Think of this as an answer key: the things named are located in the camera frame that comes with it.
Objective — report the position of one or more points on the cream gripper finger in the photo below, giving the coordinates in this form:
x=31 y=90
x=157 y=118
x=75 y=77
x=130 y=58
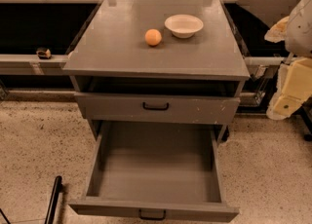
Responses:
x=277 y=32
x=294 y=87

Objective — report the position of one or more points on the orange fruit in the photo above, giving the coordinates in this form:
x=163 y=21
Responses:
x=153 y=37

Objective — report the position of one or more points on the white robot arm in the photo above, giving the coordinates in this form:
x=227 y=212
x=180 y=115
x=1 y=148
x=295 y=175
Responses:
x=298 y=40

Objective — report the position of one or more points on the grey drawer cabinet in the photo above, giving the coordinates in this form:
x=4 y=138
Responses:
x=113 y=57

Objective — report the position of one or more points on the open grey lower drawer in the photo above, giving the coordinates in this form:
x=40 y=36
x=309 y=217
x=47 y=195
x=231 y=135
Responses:
x=155 y=166

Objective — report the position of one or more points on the black tilted stand tray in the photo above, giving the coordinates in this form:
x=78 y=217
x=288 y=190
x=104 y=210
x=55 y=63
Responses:
x=268 y=11

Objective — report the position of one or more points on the small black yellow object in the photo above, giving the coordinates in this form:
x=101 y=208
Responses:
x=43 y=53

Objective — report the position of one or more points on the black metal bar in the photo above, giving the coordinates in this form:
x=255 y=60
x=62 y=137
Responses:
x=51 y=211

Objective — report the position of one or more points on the black upper drawer handle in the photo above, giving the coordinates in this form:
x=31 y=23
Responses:
x=152 y=107

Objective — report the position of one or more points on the black drawer handle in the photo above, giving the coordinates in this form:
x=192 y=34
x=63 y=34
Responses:
x=152 y=215
x=152 y=107

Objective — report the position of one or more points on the black lower drawer handle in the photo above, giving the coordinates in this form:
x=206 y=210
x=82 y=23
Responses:
x=152 y=215

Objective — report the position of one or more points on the grey metal rail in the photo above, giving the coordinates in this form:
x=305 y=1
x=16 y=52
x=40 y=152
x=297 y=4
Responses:
x=32 y=65

